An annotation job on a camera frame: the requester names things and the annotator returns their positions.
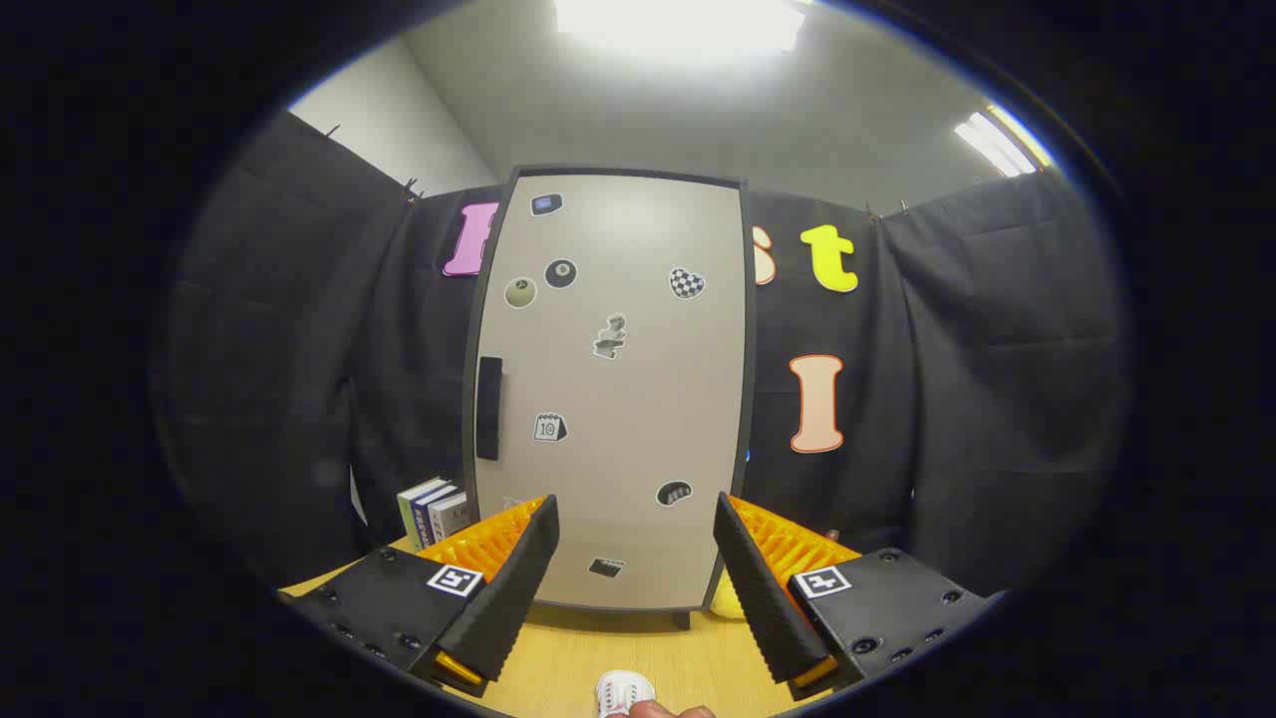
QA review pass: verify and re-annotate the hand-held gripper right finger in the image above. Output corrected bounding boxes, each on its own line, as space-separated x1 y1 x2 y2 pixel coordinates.
712 492 1003 701

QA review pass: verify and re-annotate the black door handle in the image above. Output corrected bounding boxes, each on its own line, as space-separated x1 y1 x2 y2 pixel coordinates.
476 356 504 462

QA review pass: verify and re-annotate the green spine book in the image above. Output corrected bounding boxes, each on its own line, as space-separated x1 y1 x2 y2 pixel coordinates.
397 479 445 549

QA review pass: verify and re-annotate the white cover book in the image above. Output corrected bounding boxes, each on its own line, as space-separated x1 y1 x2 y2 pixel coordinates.
429 491 470 544

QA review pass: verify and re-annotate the blue spine book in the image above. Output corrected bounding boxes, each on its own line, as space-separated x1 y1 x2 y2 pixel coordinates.
411 486 458 547

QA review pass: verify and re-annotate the rectangular ceiling light panel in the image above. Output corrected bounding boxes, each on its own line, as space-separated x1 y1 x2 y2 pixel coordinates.
553 0 806 56

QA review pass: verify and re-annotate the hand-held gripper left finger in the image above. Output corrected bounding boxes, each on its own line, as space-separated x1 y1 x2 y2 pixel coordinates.
282 496 561 699

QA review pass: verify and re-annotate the white canvas shoe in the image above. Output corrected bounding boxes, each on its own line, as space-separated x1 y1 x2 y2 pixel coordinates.
595 670 657 718

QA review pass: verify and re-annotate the dark grey shoe cabinet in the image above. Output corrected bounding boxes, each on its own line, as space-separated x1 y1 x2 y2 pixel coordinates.
461 165 759 631

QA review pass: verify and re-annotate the black backdrop cloth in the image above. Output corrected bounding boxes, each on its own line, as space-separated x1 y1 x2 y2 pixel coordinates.
150 110 1132 599

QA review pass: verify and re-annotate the beige shoe cabinet door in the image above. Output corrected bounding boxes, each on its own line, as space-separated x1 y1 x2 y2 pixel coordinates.
471 175 749 611

